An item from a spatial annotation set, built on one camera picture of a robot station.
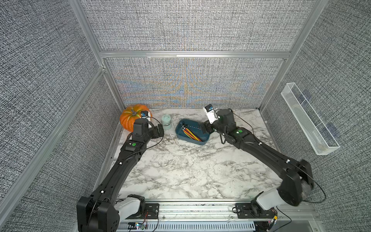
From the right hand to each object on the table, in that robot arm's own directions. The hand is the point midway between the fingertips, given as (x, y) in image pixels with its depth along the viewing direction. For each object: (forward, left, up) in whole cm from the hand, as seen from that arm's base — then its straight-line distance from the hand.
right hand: (205, 114), depth 80 cm
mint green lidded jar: (+11, +25, -19) cm, 33 cm away
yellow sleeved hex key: (+3, +6, -26) cm, 27 cm away
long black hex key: (+6, +7, -25) cm, 27 cm away
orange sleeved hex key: (+4, +8, -26) cm, 28 cm away
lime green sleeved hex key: (+4, +9, -27) cm, 29 cm away
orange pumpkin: (+12, +50, -15) cm, 54 cm away
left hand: (-4, +27, -3) cm, 27 cm away
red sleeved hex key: (0, +3, -26) cm, 26 cm away
